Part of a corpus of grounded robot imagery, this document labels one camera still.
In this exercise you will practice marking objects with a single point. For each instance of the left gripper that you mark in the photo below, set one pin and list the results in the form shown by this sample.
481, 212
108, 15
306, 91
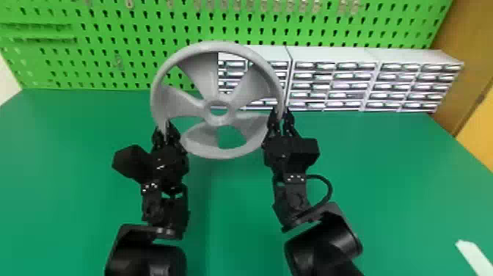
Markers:
171, 165

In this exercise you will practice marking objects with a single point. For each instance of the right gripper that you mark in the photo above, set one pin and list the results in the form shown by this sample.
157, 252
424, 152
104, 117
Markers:
283, 154

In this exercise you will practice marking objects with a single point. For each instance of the grey wheel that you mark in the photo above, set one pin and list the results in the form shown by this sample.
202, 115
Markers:
200, 140

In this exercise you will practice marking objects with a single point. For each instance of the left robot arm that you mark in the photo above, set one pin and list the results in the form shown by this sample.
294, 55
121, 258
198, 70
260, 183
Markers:
142, 250

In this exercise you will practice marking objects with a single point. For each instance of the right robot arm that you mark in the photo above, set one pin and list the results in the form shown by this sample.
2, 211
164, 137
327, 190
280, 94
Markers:
327, 246

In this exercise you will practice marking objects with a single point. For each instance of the white drawer cabinet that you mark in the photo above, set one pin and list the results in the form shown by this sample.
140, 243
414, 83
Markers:
275, 67
331, 81
416, 83

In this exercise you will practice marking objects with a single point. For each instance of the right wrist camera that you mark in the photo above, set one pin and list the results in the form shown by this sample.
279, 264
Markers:
309, 151

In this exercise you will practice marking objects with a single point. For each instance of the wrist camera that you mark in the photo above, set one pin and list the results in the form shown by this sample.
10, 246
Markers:
131, 162
309, 151

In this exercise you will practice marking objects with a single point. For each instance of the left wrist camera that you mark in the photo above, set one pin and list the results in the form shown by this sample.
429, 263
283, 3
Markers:
131, 162

